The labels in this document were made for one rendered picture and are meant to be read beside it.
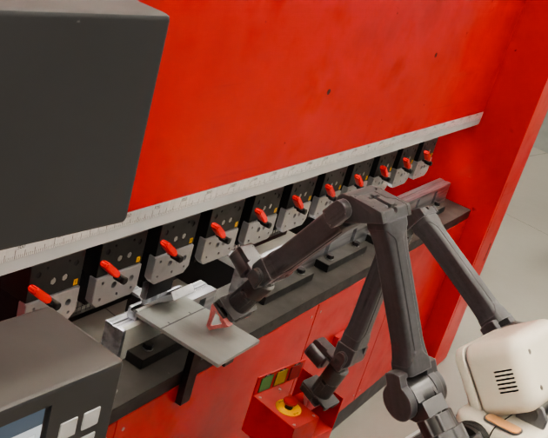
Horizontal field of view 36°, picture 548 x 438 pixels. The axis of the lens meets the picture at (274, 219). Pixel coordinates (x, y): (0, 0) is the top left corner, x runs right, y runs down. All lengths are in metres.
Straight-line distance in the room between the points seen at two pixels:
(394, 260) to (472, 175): 2.44
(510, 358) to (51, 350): 1.04
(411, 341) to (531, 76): 2.40
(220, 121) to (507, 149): 2.14
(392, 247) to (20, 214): 0.99
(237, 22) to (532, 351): 0.94
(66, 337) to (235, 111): 1.24
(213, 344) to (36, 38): 1.51
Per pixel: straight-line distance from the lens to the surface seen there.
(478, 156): 3.99
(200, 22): 1.82
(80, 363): 0.86
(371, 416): 3.88
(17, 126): 0.67
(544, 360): 1.77
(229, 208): 2.22
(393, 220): 1.58
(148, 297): 2.16
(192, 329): 2.12
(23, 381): 0.83
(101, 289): 1.92
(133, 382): 2.11
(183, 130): 1.91
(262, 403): 2.33
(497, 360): 1.72
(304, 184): 2.55
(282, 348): 2.69
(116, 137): 0.75
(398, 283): 1.60
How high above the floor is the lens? 2.09
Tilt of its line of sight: 22 degrees down
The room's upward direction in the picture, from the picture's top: 16 degrees clockwise
